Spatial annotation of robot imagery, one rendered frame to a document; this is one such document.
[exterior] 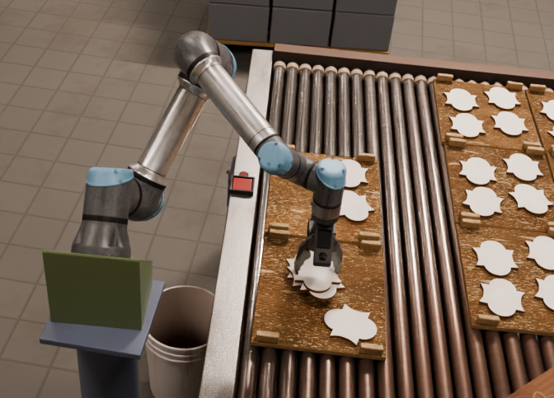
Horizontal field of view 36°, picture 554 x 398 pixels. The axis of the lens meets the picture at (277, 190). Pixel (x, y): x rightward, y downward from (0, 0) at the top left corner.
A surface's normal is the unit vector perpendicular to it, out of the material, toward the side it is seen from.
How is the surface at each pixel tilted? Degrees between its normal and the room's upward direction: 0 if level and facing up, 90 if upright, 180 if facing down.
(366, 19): 90
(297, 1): 90
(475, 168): 0
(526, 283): 0
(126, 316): 90
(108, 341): 0
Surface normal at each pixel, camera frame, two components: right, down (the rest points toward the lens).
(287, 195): 0.08, -0.76
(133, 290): -0.06, 0.64
